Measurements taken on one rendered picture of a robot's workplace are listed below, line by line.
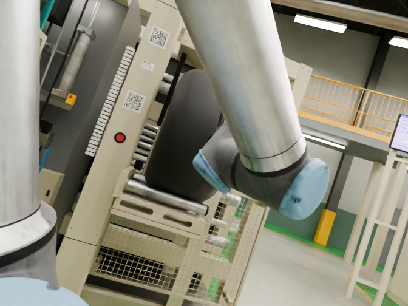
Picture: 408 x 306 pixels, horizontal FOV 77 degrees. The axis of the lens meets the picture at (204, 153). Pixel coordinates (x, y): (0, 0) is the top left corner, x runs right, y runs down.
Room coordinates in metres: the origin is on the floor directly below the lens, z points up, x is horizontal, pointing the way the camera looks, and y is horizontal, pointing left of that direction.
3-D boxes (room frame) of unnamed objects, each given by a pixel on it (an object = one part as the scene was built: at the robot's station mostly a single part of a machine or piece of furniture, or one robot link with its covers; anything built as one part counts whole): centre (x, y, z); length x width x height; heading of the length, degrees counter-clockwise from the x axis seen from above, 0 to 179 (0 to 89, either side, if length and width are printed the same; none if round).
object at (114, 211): (1.18, 0.11, 0.80); 0.37 x 0.36 x 0.02; 10
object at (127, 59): (1.07, 0.43, 1.19); 0.05 x 0.04 x 0.48; 10
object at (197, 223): (1.04, 0.08, 0.84); 0.36 x 0.09 x 0.06; 100
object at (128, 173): (1.15, 0.28, 0.90); 0.40 x 0.03 x 0.10; 10
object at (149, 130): (1.51, 0.39, 1.05); 0.20 x 0.15 x 0.30; 100
